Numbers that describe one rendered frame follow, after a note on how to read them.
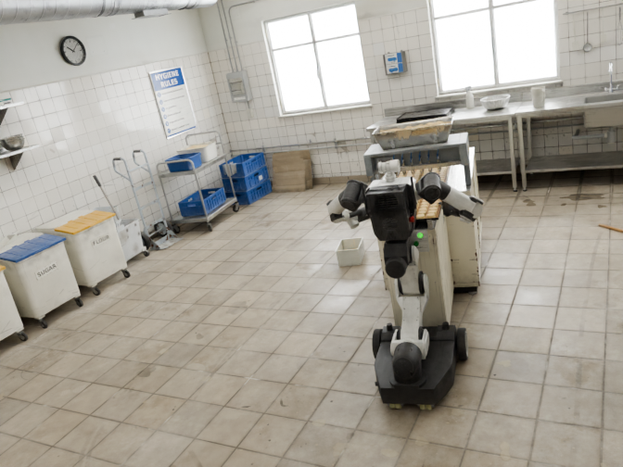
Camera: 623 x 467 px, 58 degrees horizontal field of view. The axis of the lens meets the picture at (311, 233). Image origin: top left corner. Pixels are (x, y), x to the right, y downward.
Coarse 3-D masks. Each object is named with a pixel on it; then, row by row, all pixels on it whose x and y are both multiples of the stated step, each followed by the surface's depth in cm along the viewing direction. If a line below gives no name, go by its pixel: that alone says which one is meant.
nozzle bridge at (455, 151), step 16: (432, 144) 397; (448, 144) 388; (464, 144) 382; (368, 160) 406; (400, 160) 408; (416, 160) 404; (432, 160) 401; (448, 160) 398; (464, 160) 386; (464, 176) 401
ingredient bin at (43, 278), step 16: (16, 240) 536; (32, 240) 530; (48, 240) 528; (64, 240) 531; (0, 256) 501; (16, 256) 498; (32, 256) 504; (48, 256) 519; (64, 256) 533; (16, 272) 498; (32, 272) 505; (48, 272) 519; (64, 272) 534; (16, 288) 508; (32, 288) 506; (48, 288) 520; (64, 288) 534; (16, 304) 518; (32, 304) 508; (48, 304) 520; (80, 304) 551
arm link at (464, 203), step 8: (456, 192) 298; (448, 200) 299; (456, 200) 298; (464, 200) 298; (472, 200) 300; (480, 200) 303; (456, 208) 304; (464, 208) 300; (472, 208) 300; (464, 216) 302; (472, 216) 302
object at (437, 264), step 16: (416, 224) 346; (432, 240) 341; (448, 240) 407; (432, 256) 345; (448, 256) 399; (432, 272) 349; (448, 272) 390; (432, 288) 353; (448, 288) 382; (432, 304) 357; (448, 304) 374; (400, 320) 368; (432, 320) 362; (448, 320) 367
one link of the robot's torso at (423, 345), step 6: (396, 330) 334; (426, 330) 332; (396, 336) 330; (426, 336) 324; (396, 342) 321; (414, 342) 318; (420, 342) 317; (426, 342) 323; (390, 348) 323; (420, 348) 316; (426, 348) 321; (426, 354) 320
